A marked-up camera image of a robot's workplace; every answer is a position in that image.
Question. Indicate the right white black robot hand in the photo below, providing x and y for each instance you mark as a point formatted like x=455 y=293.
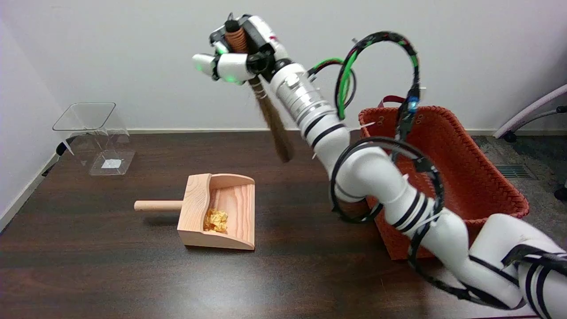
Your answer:
x=261 y=35

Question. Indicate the small brown bristle broom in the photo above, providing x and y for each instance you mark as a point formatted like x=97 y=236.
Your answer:
x=277 y=128

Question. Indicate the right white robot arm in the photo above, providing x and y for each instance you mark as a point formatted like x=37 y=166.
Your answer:
x=376 y=177

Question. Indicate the brown woven basket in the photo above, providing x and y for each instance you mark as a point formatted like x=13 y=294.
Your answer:
x=469 y=177

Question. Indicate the wooden dustpan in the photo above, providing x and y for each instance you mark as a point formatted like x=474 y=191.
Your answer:
x=234 y=204

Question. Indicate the crumpled yellow paper ball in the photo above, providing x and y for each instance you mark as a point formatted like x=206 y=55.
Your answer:
x=215 y=220

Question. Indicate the clear plastic container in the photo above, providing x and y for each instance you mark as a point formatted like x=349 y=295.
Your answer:
x=95 y=128

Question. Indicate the grey office chair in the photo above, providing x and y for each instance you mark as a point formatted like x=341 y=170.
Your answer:
x=531 y=108

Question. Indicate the floor vent grille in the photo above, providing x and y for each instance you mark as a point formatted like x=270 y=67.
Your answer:
x=514 y=171

